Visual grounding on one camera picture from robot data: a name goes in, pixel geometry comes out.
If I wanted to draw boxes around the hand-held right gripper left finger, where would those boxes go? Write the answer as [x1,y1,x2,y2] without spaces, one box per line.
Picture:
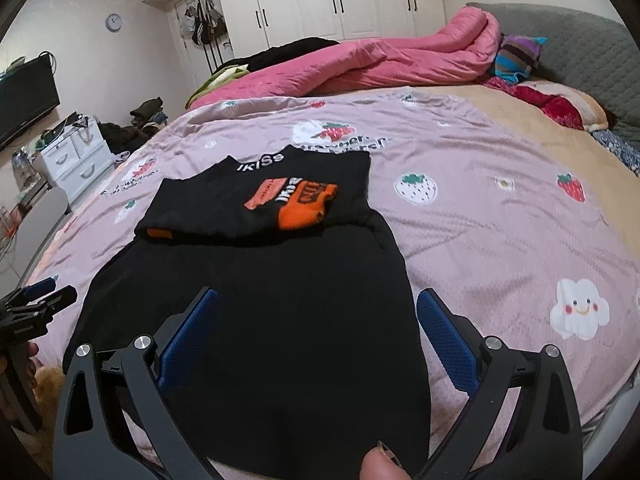
[51,286,221,480]

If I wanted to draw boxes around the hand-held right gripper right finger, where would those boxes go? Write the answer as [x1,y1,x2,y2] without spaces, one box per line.
[416,287,585,480]

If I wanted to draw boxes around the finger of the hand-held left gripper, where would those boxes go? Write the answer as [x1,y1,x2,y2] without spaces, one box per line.
[0,276,56,311]
[15,285,78,323]

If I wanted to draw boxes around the black sweater with orange cuffs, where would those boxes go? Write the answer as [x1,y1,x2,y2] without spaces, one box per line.
[62,145,432,471]

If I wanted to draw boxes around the dark clothes pile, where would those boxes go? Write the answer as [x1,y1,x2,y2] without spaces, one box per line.
[97,95,168,153]

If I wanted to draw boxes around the person's right hand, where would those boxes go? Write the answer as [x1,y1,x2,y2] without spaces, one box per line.
[361,447,413,480]

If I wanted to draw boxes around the pink printed bed sheet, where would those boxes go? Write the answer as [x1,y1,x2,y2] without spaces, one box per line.
[20,85,640,466]

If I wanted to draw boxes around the white drawer cabinet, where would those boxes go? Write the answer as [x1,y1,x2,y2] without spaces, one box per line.
[32,117,115,198]

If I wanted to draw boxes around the black television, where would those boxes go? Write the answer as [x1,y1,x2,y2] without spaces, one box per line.
[0,55,61,151]

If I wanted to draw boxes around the beige blanket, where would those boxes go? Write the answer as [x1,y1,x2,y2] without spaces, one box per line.
[435,80,640,241]

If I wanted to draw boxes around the red patterned cloth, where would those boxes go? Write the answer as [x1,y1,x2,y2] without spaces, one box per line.
[482,76,586,131]

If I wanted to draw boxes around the blue patterned cloth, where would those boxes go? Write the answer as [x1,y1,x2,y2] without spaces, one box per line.
[592,127,640,176]

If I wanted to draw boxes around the green blanket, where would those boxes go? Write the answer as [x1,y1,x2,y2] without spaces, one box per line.
[186,62,251,108]

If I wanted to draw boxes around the white door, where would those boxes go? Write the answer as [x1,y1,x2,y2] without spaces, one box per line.
[170,0,236,91]

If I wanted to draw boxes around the pink quilt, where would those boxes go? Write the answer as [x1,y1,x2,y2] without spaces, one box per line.
[185,7,502,111]

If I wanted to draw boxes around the striped colourful pillow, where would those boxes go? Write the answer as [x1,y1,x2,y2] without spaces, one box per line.
[495,34,548,85]

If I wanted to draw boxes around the black clothing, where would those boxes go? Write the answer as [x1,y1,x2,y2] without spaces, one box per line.
[220,36,341,73]

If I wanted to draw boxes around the hanging bags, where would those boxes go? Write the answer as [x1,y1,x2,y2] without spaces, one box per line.
[184,0,228,46]

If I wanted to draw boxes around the grey quilted headboard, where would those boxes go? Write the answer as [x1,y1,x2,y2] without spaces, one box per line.
[465,2,640,136]

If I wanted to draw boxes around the white wardrobe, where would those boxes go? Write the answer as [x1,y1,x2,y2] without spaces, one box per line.
[212,0,446,53]

